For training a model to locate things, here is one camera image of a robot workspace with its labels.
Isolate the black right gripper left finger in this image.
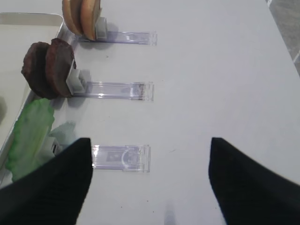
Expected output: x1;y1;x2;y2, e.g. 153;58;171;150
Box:
0;138;93;225

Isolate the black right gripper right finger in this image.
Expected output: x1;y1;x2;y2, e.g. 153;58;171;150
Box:
208;137;300;225

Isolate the green lettuce leaf in holder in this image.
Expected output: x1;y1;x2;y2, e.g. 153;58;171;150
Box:
6;98;54;182

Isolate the clear lettuce holder track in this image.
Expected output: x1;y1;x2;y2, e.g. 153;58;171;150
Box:
48;121;151;173

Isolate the inner brown meat patty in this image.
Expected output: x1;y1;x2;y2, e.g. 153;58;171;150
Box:
21;42;58;99

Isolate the brown meat patty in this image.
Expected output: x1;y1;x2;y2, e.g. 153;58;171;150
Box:
21;42;58;99
45;38;76;98

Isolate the outer brown meat patty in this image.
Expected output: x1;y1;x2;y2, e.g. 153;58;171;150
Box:
45;38;76;98

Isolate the clear patty holder track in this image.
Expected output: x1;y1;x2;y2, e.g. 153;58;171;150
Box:
66;60;154;101

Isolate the clear right bun holder track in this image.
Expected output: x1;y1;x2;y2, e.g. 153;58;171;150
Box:
78;17;158;45

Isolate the white rectangular metal tray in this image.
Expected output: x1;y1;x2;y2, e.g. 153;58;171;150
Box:
0;12;64;165

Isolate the inner sesame bun half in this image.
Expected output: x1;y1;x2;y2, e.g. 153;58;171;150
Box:
62;0;83;36

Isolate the outer bun half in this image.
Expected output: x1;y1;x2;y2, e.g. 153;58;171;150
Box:
80;0;101;41

